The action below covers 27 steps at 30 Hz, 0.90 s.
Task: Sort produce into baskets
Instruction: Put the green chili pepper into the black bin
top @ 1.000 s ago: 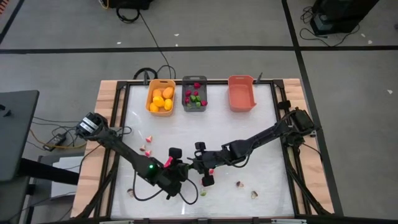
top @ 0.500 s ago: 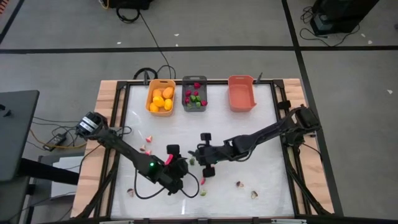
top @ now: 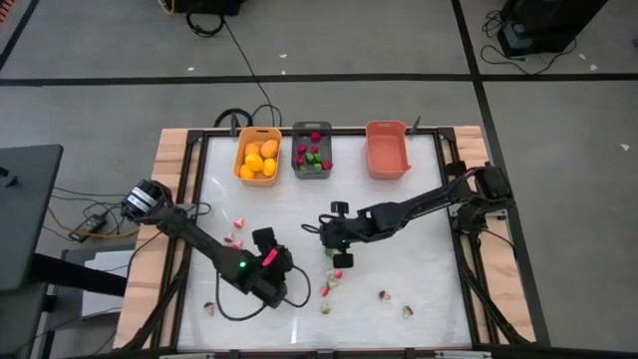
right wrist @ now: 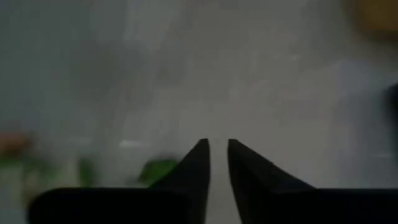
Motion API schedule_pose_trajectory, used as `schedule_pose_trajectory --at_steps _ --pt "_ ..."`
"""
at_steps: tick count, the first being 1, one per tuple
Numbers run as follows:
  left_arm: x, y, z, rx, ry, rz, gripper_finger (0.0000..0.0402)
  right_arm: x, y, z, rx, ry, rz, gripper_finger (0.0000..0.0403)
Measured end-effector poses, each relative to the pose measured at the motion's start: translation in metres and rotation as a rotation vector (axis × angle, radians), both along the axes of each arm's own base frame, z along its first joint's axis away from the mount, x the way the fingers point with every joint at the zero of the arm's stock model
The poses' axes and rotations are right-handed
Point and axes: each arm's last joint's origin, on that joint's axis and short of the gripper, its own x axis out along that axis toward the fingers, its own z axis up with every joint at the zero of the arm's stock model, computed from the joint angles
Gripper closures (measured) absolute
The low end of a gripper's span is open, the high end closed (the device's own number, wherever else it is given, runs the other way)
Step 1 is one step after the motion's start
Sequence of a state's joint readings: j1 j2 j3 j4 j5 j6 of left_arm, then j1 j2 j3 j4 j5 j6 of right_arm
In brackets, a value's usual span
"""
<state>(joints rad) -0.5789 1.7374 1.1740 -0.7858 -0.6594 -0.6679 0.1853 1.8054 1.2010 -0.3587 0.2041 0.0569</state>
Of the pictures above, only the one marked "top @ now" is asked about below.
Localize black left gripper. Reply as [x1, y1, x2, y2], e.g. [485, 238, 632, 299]
[248, 226, 295, 309]

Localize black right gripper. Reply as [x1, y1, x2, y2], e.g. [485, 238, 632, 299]
[321, 201, 370, 270]

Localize grey plastic basket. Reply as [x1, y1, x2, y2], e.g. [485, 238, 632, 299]
[290, 121, 334, 180]

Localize orange plastic basket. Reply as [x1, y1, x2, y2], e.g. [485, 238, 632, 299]
[365, 120, 413, 181]

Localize yellow plastic basket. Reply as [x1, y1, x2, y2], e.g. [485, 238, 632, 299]
[232, 126, 283, 188]

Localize white flat box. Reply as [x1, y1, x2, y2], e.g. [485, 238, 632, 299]
[81, 248, 137, 318]

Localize black power adapter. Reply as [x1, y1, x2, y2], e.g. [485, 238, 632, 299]
[69, 213, 110, 244]

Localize black support beam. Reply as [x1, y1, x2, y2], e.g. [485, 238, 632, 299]
[29, 252, 129, 296]

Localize dark grey desk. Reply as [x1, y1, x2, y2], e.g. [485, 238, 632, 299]
[0, 144, 65, 293]

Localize black floor equipment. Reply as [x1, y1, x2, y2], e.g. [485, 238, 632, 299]
[171, 0, 248, 16]

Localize black equipment case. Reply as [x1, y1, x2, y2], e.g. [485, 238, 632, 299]
[496, 0, 610, 58]

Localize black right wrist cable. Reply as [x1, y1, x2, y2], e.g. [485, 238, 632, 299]
[300, 213, 325, 236]

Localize looped black cables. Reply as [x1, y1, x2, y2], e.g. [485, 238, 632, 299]
[212, 103, 284, 130]

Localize orange floor cable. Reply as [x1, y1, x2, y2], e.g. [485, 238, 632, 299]
[47, 204, 141, 239]

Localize long black floor cable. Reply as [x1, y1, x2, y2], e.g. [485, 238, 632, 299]
[221, 18, 278, 129]

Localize tangled black cables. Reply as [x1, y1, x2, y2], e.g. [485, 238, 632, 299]
[478, 8, 579, 77]

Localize coiled black cable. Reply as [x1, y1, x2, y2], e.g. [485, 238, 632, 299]
[184, 3, 226, 39]

